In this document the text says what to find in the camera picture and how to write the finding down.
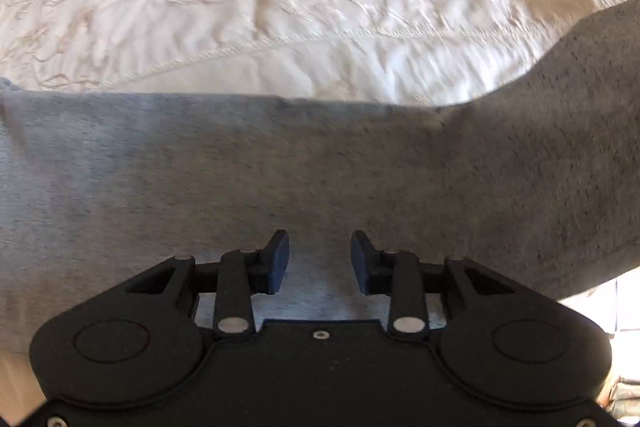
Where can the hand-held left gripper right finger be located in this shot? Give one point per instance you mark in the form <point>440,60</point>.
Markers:
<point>362,264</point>

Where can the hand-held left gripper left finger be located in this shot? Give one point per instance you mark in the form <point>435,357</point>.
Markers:
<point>276,263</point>

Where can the grey-blue speckled pants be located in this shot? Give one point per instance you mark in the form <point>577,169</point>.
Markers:
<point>300,177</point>

